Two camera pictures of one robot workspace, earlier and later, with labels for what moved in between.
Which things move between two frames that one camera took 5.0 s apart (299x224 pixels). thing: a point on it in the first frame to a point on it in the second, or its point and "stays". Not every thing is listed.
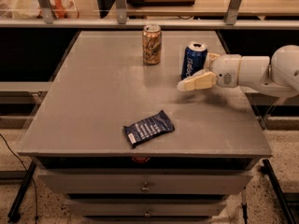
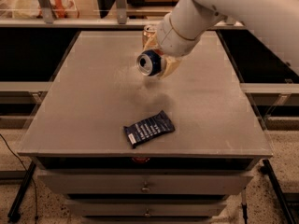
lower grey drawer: [148, 207] stays
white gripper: [224, 69] to [172, 38]
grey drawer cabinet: [79, 149] stays
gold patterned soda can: [151, 45] stays
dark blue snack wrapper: [149, 129] stays
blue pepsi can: [194, 59] to [149, 63]
